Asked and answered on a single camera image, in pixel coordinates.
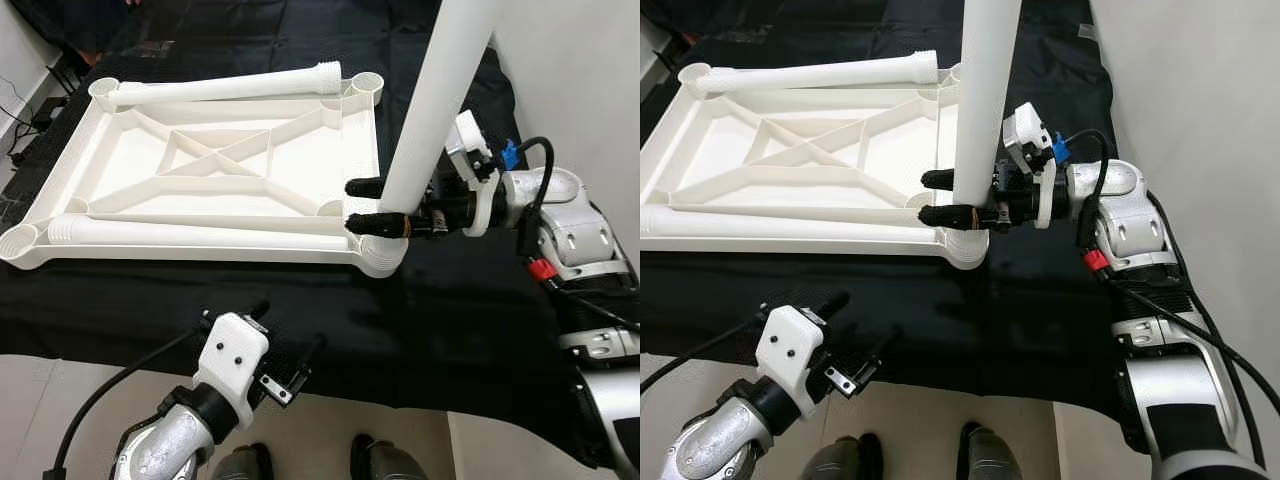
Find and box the white plastic table leg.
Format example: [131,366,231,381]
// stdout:
[105,62,343,107]
[950,0,1023,206]
[45,215,353,251]
[640,205,936,243]
[695,52,941,99]
[378,0,501,217]

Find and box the white plastic table top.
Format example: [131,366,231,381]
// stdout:
[0,68,411,279]
[640,62,991,271]

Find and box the black tablecloth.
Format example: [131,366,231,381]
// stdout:
[640,0,1216,476]
[0,0,640,471]

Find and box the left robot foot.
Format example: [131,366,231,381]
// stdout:
[800,432,886,480]
[205,440,273,480]

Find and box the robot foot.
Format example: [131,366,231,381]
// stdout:
[350,433,433,480]
[800,432,886,480]
[205,440,273,480]
[960,420,1041,480]

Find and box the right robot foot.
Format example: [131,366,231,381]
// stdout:
[350,433,433,480]
[960,420,1041,480]

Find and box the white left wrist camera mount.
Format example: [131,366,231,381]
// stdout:
[192,312,271,433]
[755,303,831,421]

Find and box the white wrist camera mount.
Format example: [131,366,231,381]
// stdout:
[445,112,501,239]
[1000,103,1063,229]
[192,312,271,433]
[755,303,831,421]

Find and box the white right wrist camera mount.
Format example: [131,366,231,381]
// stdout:
[445,112,501,239]
[1000,103,1063,229]

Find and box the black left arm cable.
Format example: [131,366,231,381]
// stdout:
[640,305,776,396]
[40,315,216,480]

